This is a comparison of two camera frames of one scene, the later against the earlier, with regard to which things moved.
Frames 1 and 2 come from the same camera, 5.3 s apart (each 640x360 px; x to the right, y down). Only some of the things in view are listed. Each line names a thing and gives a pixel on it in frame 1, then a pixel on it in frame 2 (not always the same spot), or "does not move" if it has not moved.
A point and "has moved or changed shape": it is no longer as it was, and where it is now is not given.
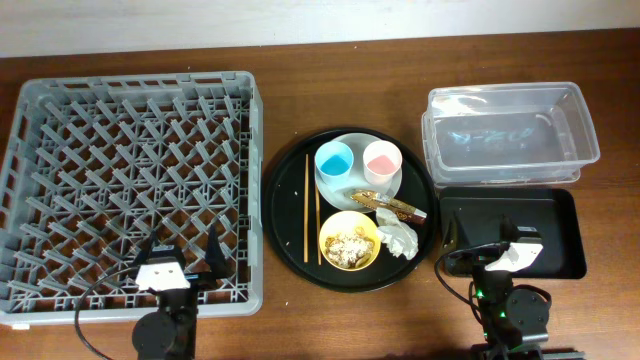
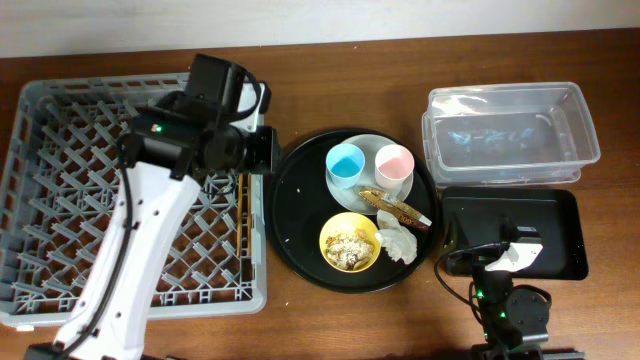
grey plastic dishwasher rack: x=95 y=166 does not move
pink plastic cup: x=382 y=159 has moved or changed shape
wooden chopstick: x=306 y=210 to x=239 y=215
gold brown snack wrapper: x=384 y=203 has moved or changed shape
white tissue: x=400 y=237 does not move
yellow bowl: x=349 y=241 does not move
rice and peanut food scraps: x=350 y=251 does not move
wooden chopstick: x=318 y=224 to x=249 y=214
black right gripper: x=470 y=265 does not move
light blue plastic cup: x=334 y=161 has moved or changed shape
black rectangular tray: x=473 y=215 does not move
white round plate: x=339 y=195 has moved or changed shape
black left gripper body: x=201 y=276 to x=267 y=150
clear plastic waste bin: x=507 y=134 does not move
